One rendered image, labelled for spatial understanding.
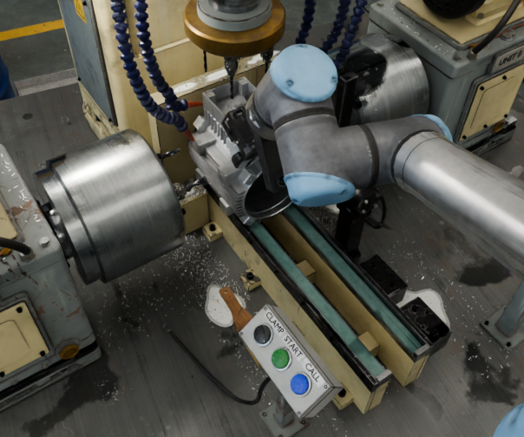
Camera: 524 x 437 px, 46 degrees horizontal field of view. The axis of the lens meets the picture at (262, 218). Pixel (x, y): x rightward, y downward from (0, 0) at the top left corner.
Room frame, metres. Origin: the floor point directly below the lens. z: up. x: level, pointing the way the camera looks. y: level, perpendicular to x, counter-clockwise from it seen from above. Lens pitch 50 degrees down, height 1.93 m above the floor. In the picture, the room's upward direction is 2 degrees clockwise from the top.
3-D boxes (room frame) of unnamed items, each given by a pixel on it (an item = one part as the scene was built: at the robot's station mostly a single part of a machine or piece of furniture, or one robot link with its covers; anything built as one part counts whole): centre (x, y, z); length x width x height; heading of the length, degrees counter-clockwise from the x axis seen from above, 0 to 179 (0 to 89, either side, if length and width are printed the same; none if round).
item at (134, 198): (0.73, 0.33, 1.04); 0.37 x 0.25 x 0.25; 125
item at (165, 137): (1.06, 0.13, 0.97); 0.30 x 0.11 x 0.34; 125
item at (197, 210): (0.93, 0.17, 0.86); 0.07 x 0.06 x 0.12; 125
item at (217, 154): (0.93, 0.03, 1.01); 0.20 x 0.19 x 0.19; 34
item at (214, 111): (0.96, 0.05, 1.11); 0.12 x 0.11 x 0.07; 34
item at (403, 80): (1.13, -0.24, 1.04); 0.41 x 0.25 x 0.25; 125
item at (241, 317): (0.65, 0.03, 0.80); 0.21 x 0.05 x 0.01; 31
